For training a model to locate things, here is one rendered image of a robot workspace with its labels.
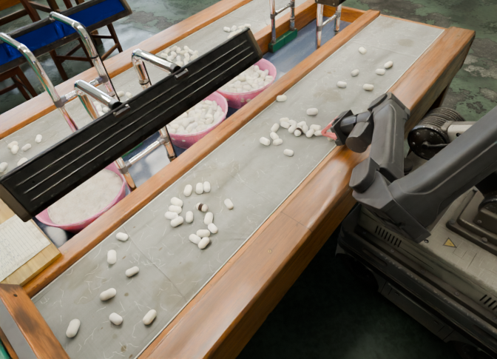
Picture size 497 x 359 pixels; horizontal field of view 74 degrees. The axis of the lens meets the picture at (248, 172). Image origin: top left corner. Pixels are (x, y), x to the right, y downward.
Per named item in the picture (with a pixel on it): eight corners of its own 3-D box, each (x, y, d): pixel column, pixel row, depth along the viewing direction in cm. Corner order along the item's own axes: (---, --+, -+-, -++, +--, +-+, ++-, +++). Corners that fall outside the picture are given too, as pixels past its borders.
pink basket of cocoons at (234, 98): (290, 88, 137) (290, 67, 130) (248, 122, 124) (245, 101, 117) (242, 69, 150) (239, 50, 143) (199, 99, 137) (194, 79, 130)
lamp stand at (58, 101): (143, 143, 121) (89, 21, 89) (96, 177, 112) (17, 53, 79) (115, 124, 131) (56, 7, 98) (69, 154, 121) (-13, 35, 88)
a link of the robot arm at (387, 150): (420, 220, 52) (370, 175, 50) (390, 235, 55) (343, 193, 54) (415, 111, 84) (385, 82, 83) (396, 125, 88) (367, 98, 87)
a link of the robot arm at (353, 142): (411, 114, 83) (387, 90, 82) (395, 144, 78) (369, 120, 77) (378, 132, 94) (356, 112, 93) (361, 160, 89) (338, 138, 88)
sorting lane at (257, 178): (443, 33, 147) (444, 29, 145) (81, 423, 62) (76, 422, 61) (379, 19, 162) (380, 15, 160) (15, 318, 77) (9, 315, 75)
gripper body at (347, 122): (328, 128, 95) (348, 122, 89) (345, 110, 100) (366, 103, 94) (338, 146, 97) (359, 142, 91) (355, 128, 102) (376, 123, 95)
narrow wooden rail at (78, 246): (376, 32, 166) (381, 9, 158) (32, 327, 82) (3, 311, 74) (366, 29, 169) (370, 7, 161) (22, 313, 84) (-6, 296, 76)
